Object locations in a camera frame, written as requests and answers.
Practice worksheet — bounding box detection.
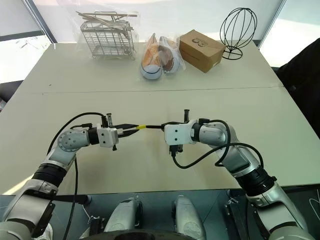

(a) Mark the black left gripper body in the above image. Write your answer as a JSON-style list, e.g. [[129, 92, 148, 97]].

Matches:
[[100, 112, 125, 152]]

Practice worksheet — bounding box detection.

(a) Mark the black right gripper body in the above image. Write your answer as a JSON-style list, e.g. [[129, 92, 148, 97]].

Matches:
[[167, 109, 192, 158]]

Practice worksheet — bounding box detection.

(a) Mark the white sneaker brown lining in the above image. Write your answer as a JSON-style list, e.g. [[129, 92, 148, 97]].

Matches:
[[157, 36, 182, 76]]

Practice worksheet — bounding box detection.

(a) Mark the silver rounded robot leg shell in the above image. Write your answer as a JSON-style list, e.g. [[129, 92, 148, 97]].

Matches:
[[103, 196, 144, 234], [171, 194, 205, 235]]

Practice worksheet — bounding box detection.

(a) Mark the orange canvas sneaker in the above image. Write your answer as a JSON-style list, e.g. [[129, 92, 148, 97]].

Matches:
[[139, 33, 163, 81]]

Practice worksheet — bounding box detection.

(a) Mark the brown cardboard box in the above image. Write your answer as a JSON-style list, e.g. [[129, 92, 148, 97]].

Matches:
[[178, 29, 227, 74]]

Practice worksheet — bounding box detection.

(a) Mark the dark round robot waist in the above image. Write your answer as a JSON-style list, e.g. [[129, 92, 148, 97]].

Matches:
[[84, 226, 201, 240]]

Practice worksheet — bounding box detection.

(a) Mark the wooden chopstick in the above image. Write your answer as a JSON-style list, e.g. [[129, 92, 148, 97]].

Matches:
[[75, 10, 101, 24], [109, 12, 139, 19]]

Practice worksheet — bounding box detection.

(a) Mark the white board with marks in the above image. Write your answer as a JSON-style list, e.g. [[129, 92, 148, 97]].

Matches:
[[0, 34, 58, 84]]

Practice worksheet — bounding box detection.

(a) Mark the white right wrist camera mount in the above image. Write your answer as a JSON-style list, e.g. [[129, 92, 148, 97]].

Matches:
[[163, 119, 199, 146]]

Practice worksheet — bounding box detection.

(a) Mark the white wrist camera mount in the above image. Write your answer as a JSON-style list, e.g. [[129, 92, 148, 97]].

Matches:
[[163, 119, 199, 146], [96, 126, 119, 148]]

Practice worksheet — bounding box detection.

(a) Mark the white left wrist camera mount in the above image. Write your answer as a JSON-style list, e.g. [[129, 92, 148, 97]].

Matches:
[[96, 126, 119, 148]]

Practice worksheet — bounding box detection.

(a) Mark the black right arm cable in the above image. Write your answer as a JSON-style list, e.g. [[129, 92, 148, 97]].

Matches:
[[170, 118, 265, 181]]

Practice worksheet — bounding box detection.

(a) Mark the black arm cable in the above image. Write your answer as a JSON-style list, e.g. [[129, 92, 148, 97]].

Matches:
[[170, 118, 265, 181], [47, 112, 105, 238]]

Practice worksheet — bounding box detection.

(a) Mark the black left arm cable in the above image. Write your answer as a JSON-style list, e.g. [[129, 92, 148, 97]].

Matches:
[[47, 112, 105, 238]]

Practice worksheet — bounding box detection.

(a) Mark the black wire head stand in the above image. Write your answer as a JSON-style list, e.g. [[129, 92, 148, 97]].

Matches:
[[219, 7, 258, 61]]

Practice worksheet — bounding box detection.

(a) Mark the metal wire basket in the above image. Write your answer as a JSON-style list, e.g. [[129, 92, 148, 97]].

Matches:
[[80, 11, 137, 62]]

